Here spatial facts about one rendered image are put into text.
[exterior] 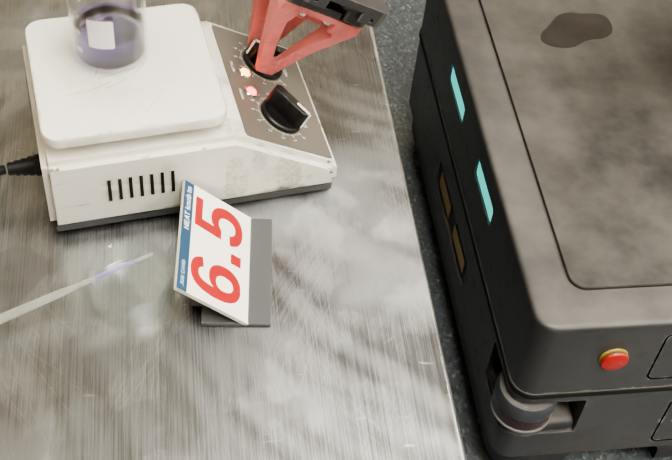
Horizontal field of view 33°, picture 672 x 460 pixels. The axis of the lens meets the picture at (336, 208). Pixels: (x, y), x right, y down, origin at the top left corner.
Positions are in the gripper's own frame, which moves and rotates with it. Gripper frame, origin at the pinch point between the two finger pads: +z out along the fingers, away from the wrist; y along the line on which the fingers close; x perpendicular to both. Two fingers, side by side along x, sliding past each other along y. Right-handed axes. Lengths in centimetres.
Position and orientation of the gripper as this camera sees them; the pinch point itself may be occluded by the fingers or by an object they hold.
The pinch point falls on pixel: (264, 51)
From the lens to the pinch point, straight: 82.7
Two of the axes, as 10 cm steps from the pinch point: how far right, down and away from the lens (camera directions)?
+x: 8.1, 2.1, 5.6
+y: 2.5, 7.3, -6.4
